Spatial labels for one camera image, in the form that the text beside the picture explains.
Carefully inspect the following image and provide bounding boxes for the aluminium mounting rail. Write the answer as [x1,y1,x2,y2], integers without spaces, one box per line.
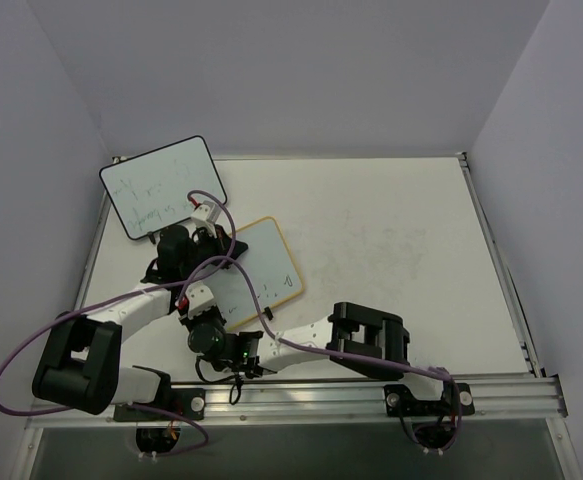
[25,152,569,480]

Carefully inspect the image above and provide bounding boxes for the yellow framed whiteboard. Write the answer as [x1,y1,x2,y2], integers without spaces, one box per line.
[204,216,305,330]

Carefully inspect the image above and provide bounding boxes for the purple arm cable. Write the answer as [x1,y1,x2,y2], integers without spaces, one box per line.
[180,255,465,448]
[0,189,237,457]

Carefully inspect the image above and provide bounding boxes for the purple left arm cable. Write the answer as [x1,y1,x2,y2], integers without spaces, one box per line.
[0,189,237,457]

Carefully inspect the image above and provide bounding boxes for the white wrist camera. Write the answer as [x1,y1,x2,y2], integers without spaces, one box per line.
[178,281,217,319]
[190,201,222,230]

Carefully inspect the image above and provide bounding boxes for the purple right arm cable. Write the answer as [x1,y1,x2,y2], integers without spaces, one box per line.
[180,255,465,448]

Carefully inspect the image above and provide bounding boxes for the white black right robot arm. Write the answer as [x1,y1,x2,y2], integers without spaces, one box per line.
[179,301,475,420]

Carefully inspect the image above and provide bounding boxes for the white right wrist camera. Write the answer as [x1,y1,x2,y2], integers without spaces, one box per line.
[178,281,217,319]

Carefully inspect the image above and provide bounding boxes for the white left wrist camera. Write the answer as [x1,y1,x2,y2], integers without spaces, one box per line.
[190,201,222,230]

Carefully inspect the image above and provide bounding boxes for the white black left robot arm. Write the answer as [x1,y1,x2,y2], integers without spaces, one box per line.
[32,225,250,419]

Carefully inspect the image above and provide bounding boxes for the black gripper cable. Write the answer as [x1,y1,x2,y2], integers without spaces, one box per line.
[193,357,245,406]

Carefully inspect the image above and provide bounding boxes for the black framed whiteboard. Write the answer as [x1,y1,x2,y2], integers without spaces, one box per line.
[99,135,227,240]

